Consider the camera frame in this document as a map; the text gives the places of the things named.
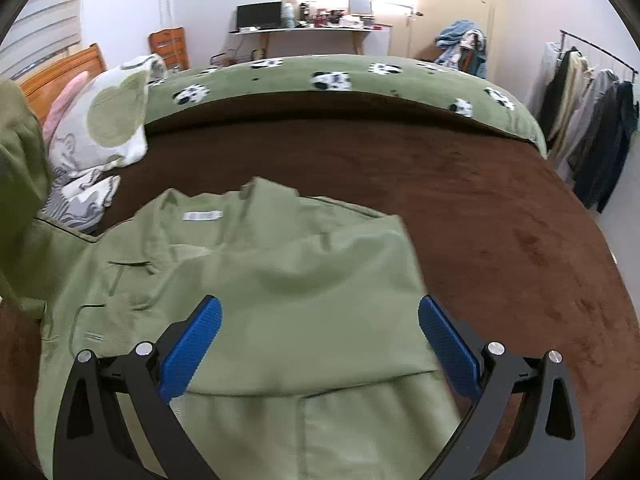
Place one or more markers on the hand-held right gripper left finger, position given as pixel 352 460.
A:
pixel 197 340

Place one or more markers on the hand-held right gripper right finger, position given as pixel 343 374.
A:
pixel 445 340

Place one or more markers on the light green leather jacket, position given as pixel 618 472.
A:
pixel 300 280

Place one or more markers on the row of hanging clothes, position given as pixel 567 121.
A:
pixel 595 120

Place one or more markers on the metal clothes rack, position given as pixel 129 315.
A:
pixel 595 50

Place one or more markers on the brown fleece blanket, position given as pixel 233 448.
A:
pixel 500 220

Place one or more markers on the grey white patterned pillow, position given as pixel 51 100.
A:
pixel 80 197

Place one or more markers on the white pillow with green patches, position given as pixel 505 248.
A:
pixel 107 115

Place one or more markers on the pink plush cushion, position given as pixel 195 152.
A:
pixel 62 105

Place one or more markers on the green panda print blanket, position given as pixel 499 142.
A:
pixel 350 82

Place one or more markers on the wooden chair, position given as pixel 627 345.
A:
pixel 170 47

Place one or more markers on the wooden headboard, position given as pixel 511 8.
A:
pixel 60 72

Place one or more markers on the white desk with wooden legs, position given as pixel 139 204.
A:
pixel 310 32

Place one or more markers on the black monitor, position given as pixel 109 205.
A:
pixel 259 15

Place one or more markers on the cream wardrobe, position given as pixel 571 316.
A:
pixel 462 5

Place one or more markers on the clear bottle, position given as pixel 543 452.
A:
pixel 288 15

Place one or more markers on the white window blind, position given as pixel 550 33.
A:
pixel 42 15

